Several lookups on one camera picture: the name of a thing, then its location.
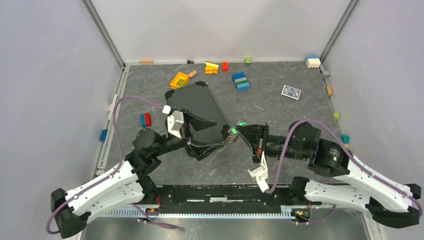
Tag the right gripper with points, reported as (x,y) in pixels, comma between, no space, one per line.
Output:
(251,132)

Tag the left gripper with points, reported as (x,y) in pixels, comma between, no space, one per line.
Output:
(200,150)

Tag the green key tag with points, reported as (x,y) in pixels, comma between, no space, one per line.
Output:
(234,130)

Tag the metal disc keyring with rings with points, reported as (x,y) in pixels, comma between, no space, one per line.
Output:
(231,138)

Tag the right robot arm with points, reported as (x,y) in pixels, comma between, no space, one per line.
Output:
(387,202)

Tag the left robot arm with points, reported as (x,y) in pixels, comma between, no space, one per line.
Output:
(129,182)

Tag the dark grey hard case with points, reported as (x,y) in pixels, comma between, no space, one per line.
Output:
(197,98)

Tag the red blue brick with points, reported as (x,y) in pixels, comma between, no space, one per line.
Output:
(145,120)

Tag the yellow toy window block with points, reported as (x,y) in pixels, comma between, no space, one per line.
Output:
(180,80)

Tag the blue green stacked bricks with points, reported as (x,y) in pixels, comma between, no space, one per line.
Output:
(240,81)

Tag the blue playing card box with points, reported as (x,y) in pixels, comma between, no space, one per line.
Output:
(291,92)

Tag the wooden peg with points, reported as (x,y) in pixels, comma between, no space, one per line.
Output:
(192,74)

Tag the yellow orange wedge blocks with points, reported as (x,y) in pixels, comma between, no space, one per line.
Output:
(211,68)

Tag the red small block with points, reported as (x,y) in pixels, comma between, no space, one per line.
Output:
(224,66)

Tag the lime green block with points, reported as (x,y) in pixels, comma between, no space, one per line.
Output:
(336,116)

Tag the teal block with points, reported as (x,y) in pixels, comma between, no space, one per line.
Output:
(345,138)

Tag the orange wooden block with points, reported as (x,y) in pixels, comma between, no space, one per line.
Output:
(329,91)

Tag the tan wooden block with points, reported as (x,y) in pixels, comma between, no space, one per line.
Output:
(146,61)

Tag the grey brick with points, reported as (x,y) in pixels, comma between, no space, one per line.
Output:
(324,73)

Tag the white blue brick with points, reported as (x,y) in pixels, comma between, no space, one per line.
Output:
(313,61)

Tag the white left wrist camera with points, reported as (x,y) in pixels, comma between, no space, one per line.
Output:
(174,121)

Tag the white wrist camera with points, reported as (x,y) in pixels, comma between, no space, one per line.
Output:
(174,121)
(260,173)

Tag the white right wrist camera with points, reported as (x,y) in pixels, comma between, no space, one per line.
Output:
(260,173)

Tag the white cable duct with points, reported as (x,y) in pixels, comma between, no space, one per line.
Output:
(132,212)

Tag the blue block at left wall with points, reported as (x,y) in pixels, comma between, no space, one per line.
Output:
(103,135)

